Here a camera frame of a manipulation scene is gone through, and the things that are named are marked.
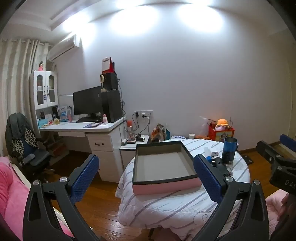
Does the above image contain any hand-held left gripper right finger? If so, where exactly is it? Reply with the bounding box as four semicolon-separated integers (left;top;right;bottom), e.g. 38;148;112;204
193;154;270;241

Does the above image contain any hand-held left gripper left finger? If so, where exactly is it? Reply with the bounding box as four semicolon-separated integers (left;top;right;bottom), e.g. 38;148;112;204
22;153;100;241

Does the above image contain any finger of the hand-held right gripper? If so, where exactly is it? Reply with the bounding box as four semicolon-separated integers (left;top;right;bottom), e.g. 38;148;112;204
279;134;296;147
256;140;284;170

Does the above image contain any black remote control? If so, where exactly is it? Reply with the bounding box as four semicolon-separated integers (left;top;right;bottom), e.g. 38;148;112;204
211;157;224;172

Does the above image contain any blue metal tumbler cup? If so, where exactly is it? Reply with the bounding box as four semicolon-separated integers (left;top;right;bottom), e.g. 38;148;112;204
221;137;238;164

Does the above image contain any pink cardboard box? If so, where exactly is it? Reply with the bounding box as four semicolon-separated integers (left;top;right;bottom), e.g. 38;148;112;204
132;140;201;195

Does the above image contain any pink printed bedding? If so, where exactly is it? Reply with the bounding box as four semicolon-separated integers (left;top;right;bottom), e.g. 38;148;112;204
265;189;289;234

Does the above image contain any white desk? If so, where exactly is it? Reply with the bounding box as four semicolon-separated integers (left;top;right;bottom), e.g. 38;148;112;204
40;116;127;182

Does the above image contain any red printed storage box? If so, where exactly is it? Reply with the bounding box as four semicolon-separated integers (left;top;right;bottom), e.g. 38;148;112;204
208;123;235;142

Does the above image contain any white nightstand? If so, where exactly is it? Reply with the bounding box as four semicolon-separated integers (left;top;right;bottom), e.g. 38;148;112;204
119;135;151;167

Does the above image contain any black office chair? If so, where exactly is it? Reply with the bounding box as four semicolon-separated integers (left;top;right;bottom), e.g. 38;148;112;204
14;137;56;183

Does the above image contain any orange plush toy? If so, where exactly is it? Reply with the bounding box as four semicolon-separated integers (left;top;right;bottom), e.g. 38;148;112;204
215;118;230;130

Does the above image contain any clear plastic bag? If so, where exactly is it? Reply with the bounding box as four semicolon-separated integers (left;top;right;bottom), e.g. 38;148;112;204
199;116;212;139

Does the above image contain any black keyboard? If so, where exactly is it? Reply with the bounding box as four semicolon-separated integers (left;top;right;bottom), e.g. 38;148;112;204
76;117;102;123

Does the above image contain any blue and white carton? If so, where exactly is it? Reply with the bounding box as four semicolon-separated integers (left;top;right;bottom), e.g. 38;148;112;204
59;105;71;122

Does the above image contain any colourful snack bag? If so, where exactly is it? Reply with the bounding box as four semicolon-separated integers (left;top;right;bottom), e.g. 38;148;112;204
151;123;167;142

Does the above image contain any pink fleece blanket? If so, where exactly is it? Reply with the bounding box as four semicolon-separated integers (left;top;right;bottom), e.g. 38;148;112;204
0;156;74;241

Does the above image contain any black computer tower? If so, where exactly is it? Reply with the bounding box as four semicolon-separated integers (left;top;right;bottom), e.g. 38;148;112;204
100;90;123;123

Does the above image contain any black computer monitor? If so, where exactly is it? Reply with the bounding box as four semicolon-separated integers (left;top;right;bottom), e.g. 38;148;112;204
73;86;103;118

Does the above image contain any dark leopard-lined jacket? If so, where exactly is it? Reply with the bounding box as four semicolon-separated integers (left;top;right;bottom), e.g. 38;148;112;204
5;113;38;160

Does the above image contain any black speaker box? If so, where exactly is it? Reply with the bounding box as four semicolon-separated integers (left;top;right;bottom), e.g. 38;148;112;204
100;72;118;91

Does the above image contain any white glass-door cabinet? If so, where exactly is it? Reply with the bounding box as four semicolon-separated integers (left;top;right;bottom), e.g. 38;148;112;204
30;70;59;110

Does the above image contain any red desk calendar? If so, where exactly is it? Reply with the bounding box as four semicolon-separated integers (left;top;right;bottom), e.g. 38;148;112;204
102;57;115;74

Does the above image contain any beige curtain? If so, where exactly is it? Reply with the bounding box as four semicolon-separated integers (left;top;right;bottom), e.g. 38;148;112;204
0;38;50;158

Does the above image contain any white air conditioner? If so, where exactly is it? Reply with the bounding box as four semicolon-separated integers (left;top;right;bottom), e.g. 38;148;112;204
47;35;81;62

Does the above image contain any black metal bracket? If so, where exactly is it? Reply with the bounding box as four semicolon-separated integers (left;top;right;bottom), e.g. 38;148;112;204
240;154;253;165

